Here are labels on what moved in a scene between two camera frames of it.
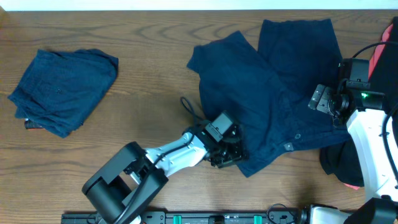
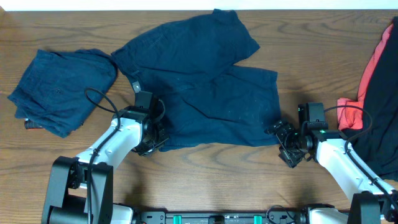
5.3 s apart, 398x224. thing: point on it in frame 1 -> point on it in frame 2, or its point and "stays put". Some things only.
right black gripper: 321,98 -> 282,130
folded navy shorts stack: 60,89 stays put
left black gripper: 240,152 -> 160,128
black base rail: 189,218 stays put
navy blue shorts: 267,84 -> 209,101
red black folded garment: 30,124 stays put
